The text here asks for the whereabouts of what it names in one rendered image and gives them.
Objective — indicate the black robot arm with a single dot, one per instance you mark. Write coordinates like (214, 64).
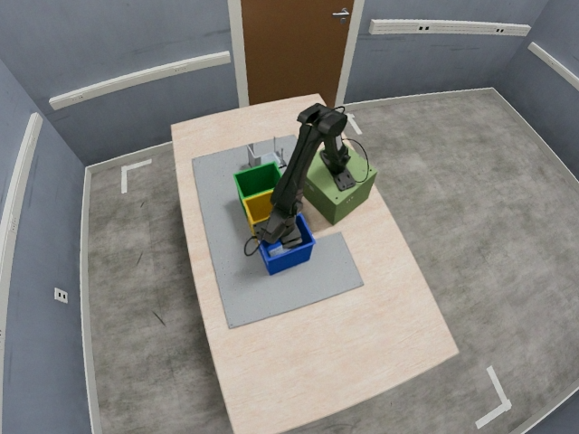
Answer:
(293, 179)

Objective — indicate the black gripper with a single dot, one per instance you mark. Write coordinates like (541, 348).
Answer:
(293, 238)

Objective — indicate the blue bin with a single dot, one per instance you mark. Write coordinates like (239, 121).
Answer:
(293, 257)

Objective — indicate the yellow open-top bin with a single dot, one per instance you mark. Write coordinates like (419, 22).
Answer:
(258, 207)

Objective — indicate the green bin with label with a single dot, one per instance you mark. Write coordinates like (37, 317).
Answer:
(256, 180)

